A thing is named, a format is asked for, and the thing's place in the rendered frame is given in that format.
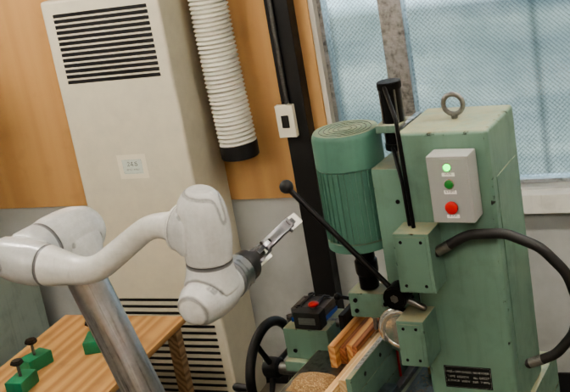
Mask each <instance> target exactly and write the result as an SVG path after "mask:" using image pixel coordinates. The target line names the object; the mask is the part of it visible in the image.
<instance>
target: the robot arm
mask: <svg viewBox="0 0 570 392"><path fill-rule="evenodd" d="M301 222H302V220H301V219H300V218H299V217H298V216H297V215H296V214H295V213H293V214H292V215H290V216H289V217H286V218H285V219H284V220H283V221H282V222H281V223H280V224H279V225H278V226H277V227H276V228H275V229H274V230H273V231H272V232H271V233H269V234H268V235H267V236H266V237H265V238H264V239H263V240H261V241H260V242H259V243H258V244H257V245H256V246H255V247H253V248H252V249H251V250H245V249H244V250H239V251H238V252H237V253H236V254H234V255H233V254H232V229H231V223H230V219H229V215H228V211H227V208H226V204H225V202H224V199H223V198H222V197H221V195H220V193H219V192H218V191H217V190H215V189H213V188H212V187H211V186H208V185H203V184H198V185H193V186H191V187H188V188H187V189H185V190H184V191H183V192H182V194H181V196H180V197H179V199H178V200H177V204H176V205H175V206H174V207H173V208H172V209H171V210H170V211H167V212H160V213H154V214H151V215H148V216H144V217H143V218H141V219H139V220H138V221H136V222H134V223H133V224H132V225H131V226H129V227H128V228H127V229H126V230H125V231H124V232H122V233H121V234H120V235H119V236H118V237H116V238H115V239H114V240H112V241H111V242H110V243H109V244H107V245H106V246H105V247H103V242H104V240H105V237H106V226H105V223H104V220H103V218H102V216H101V215H99V213H97V211H95V210H94V209H92V208H90V207H86V206H71V207H67V208H63V209H61V210H56V211H54V212H53V213H51V214H48V215H46V216H44V217H43V218H41V219H39V220H37V221H36V222H35V223H33V224H32V225H30V226H28V227H26V228H24V229H22V230H20V231H18V232H16V233H14V234H13V236H12V237H3V238H0V277H2V278H4V279H6V280H8V281H10V282H13V283H20V284H24V285H29V286H46V287H50V286H62V285H67V286H68V288H69V290H70V292H71V294H72V296H73V298H74V300H75V302H76V304H77V305H78V307H79V309H80V311H81V314H82V315H83V317H84V319H85V321H86V323H87V326H88V327H89V329H90V331H91V333H92V336H93V337H94V339H95V341H96V343H97V345H98V348H99V349H100V351H101V353H102V355H103V358H104V359H105V360H106V362H107V364H108V366H109V369H110V371H111V372H112V374H113V376H114V378H115V381H116V383H117V384H118V386H119V388H120V391H121V392H165V389H164V387H163V385H162V383H161V382H160V380H159V378H158V376H157V374H156V372H155V370H154V368H153V366H152V364H151V362H150V360H149V359H148V356H147V354H146V352H145V350H144V348H143V346H142V344H141V342H140V340H139V338H138V336H137V334H136V332H135V330H134V328H133V326H132V325H131V322H130V320H129V318H128V316H127V314H126V312H125V310H124V308H123V306H122V304H121V303H120V300H119V298H118V296H117V294H116V292H115V290H114V288H113V286H112V284H111V282H110V280H109V276H111V275H112V274H113V273H115V272H116V271H117V270H118V269H120V268H121V267H122V266H123V265H124V264H125V263H126V262H127V261H128V260H129V259H130V258H131V257H132V256H134V255H135V254H136V253H137V252H138V251H139V250H140V249H142V248H143V247H144V246H145V245H146V244H148V243H149V242H150V241H152V240H154V239H156V238H161V239H164V240H165V241H166V243H167V245H168V246H169V247H170V248H171V249H172V250H175V251H176V252H177V253H178V254H179V255H180V256H184V257H185V261H186V276H185V281H184V287H183V289H182V291H181V293H180V296H179V300H178V304H177V308H178V311H179V313H180V315H181V316H182V318H183V319H184V320H185V321H186V322H188V323H190V324H194V325H200V326H202V325H203V326H206V325H209V324H211V323H212V322H215V321H217V320H219V319H220V318H222V317H223V316H224V315H226V314H227V313H228V312H229V311H230V310H231V309H232V308H233V307H234V306H235V305H236V304H237V303H238V301H239V300H240V297H242V296H243V295H244V294H245V293H246V292H247V291H248V290H249V288H250V287H251V285H252V284H253V283H255V279H256V278H257V277H259V275H260V274H261V266H263V265H264V264H265V263H266V262H267V261H268V260H269V259H270V258H271V257H272V254H271V251H272V248H273V247H274V246H275V245H276V244H277V243H278V242H279V241H280V240H281V239H282V238H283V237H284V236H285V235H286V234H287V233H290V232H293V230H294V228H296V227H297V226H298V225H299V224H300V223H301ZM260 245H262V246H261V247H259V246H260Z"/></svg>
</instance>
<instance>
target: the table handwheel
mask: <svg viewBox="0 0 570 392"><path fill-rule="evenodd" d="M286 325H287V320H286V319H284V318H283V317H280V316H270V317H268V318H266V319H265V320H264V321H263V322H262V323H261V324H260V325H259V326H258V327H257V328H256V330H255V332H254V335H253V337H252V339H251V341H250V344H249V349H248V353H247V357H246V364H245V383H246V389H247V392H257V389H256V382H255V365H256V358H257V354H258V352H259V354H260V355H261V356H262V358H263V359H264V360H263V362H262V372H263V374H264V376H265V377H266V378H270V392H275V388H276V378H281V377H282V375H283V374H284V375H289V379H288V381H290V380H291V375H295V374H296V373H297V372H295V371H287V369H286V364H285V361H284V359H285V358H286V356H287V355H288V352H287V348H286V349H285V351H283V353H281V355H279V356H278V357H277V356H268V355H267V354H266V353H265V351H264V350H263V349H262V347H261V346H260V343H261V340H262V339H263V337H264V335H265V333H266V332H267V331H268V330H269V329H270V328H271V327H273V326H278V327H280V328H281V329H282V330H283V328H284V327H285V326H286Z"/></svg>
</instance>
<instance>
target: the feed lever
mask: <svg viewBox="0 0 570 392"><path fill-rule="evenodd" d="M279 188H280V190H281V192H282V193H290V194H291V195H292V196H293V197H294V198H295V199H296V200H297V201H298V202H299V203H300V204H301V205H302V206H303V207H304V208H305V209H306V210H307V211H308V212H309V213H310V214H311V215H312V216H313V217H314V218H315V219H316V220H317V221H319V222H320V223H321V224H322V225H323V226H324V227H325V228H326V229H327V230H328V231H329V232H330V233H331V234H332V235H333V236H334V237H335V238H336V239H337V240H338V241H339V242H340V243H341V244H342V245H343V246H344V247H345V248H346V249H347V250H348V251H349V252H350V253H351V254H352V255H353V256H354V257H355V258H356V259H357V260H358V261H359V262H360V263H361V264H362V265H363V266H364V267H365V268H366V269H367V270H368V271H369V272H370V273H371V274H373V275H374V276H375V277H376V278H377V279H378V280H379V281H380V282H381V283H382V284H383V285H384V286H385V287H386V288H387V289H386V290H385V291H384V293H383V300H384V302H385V304H386V305H387V306H388V307H389V308H391V309H393V310H401V309H402V308H404V307H405V305H406V304H407V303H408V304H410V305H413V306H415V307H416V308H418V309H420V310H422V311H425V310H426V309H427V306H426V305H425V304H423V303H421V302H419V301H417V300H414V299H412V298H411V297H412V295H413V293H404V292H400V280H396V281H393V282H392V283H390V282H388V281H387V280H386V279H385V278H384V277H383V276H382V275H381V274H380V273H379V272H378V271H377V270H376V269H375V268H374V267H373V266H372V265H371V264H370V263H369V262H368V261H367V260H366V259H365V258H364V257H363V256H362V255H360V254H359V253H358V252H357V251H356V250H355V249H354V248H353V247H352V246H351V245H350V244H349V243H348V242H347V241H346V240H345V239H344V238H343V237H342V236H341V235H340V234H339V233H338V232H337V231H336V230H334V229H333V228H332V227H331V226H330V225H329V224H328V223H327V222H326V221H325V220H324V219H323V218H322V217H321V216H320V215H319V214H318V213H317V212H316V211H315V210H314V209H313V208H312V207H311V206H310V205H309V204H307V203H306V202H305V201H304V200H303V199H302V198H301V197H300V196H299V195H298V194H297V193H296V192H295V191H294V190H293V183H292V182H291V181H289V180H283V181H282V182H281V183H280V185H279Z"/></svg>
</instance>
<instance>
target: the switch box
mask: <svg viewBox="0 0 570 392"><path fill-rule="evenodd" d="M426 162H427V174H428V180H429V187H430V193H431V200H432V206H433V218H434V222H474V223H475V222H476V221H477V220H478V219H479V217H480V216H481V215H482V214H483V207H482V200H481V193H480V187H479V180H478V166H477V159H476V152H475V148H447V149H434V150H433V151H432V152H431V153H430V154H429V155H428V156H427V157H426ZM445 163H448V164H450V165H451V170H450V171H444V170H443V164H445ZM453 172H454V173H455V176H442V173H453ZM447 179H450V180H452V181H453V182H454V184H455V186H454V187H453V188H452V189H447V188H446V187H445V186H444V181H445V180H447ZM444 190H456V192H457V194H444ZM450 201H453V202H455V203H456V204H457V205H458V211H457V212H456V213H455V214H453V215H460V218H447V215H451V214H449V213H448V212H447V211H446V210H445V205H446V204H447V203H448V202H450Z"/></svg>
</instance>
